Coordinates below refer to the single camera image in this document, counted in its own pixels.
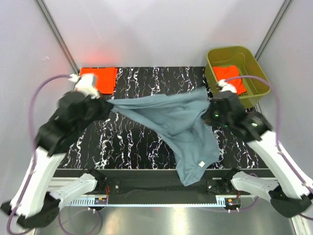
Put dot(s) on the left orange connector box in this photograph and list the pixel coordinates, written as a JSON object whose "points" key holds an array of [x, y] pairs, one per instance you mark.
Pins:
{"points": [[100, 200]]}

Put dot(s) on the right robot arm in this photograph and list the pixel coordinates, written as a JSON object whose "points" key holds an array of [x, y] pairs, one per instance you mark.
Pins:
{"points": [[291, 192]]}

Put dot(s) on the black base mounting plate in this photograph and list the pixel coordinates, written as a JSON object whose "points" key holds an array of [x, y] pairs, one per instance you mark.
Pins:
{"points": [[156, 187]]}

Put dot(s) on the aluminium frame rail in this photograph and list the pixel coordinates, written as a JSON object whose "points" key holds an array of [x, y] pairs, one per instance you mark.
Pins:
{"points": [[99, 191]]}

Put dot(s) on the aluminium corner post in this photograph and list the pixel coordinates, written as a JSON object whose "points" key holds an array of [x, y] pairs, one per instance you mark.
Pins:
{"points": [[43, 8], [273, 27]]}

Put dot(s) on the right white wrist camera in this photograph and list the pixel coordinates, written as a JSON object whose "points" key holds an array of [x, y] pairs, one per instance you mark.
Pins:
{"points": [[225, 86]]}

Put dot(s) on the folded orange t-shirt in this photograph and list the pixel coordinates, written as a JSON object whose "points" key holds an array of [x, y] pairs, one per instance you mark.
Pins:
{"points": [[106, 78]]}

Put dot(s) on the olive green plastic bin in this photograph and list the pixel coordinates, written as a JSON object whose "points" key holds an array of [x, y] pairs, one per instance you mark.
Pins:
{"points": [[238, 64]]}

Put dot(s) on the orange t-shirt in bin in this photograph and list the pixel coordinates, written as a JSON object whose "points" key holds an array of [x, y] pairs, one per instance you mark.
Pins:
{"points": [[229, 72]]}

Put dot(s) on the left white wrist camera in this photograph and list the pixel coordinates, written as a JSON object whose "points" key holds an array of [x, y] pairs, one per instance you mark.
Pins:
{"points": [[85, 84]]}

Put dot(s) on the orange connector box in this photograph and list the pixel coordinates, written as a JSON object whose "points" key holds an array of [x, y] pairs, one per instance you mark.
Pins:
{"points": [[233, 201], [100, 200]]}

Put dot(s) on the right orange connector box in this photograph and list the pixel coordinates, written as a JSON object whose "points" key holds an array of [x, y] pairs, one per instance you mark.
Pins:
{"points": [[233, 201]]}

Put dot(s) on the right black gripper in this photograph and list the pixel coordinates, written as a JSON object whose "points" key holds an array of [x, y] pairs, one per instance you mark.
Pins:
{"points": [[207, 116]]}

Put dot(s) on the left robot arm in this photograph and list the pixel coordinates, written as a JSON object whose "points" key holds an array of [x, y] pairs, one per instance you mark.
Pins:
{"points": [[34, 205]]}

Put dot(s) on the black marbled table mat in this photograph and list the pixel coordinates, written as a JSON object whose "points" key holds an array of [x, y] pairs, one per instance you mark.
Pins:
{"points": [[121, 143]]}

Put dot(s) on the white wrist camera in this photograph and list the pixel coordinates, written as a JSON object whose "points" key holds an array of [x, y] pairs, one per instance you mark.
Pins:
{"points": [[225, 86], [85, 84]]}

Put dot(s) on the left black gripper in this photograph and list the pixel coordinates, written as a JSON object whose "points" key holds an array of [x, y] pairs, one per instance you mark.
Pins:
{"points": [[106, 105]]}

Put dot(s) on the right aluminium corner post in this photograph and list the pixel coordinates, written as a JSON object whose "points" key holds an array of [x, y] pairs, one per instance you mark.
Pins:
{"points": [[273, 27]]}

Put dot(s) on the left aluminium corner post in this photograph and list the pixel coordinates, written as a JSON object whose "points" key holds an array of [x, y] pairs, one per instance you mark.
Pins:
{"points": [[43, 8]]}

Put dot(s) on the grey-blue t-shirt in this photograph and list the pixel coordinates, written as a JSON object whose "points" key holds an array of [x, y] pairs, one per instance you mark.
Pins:
{"points": [[177, 120]]}

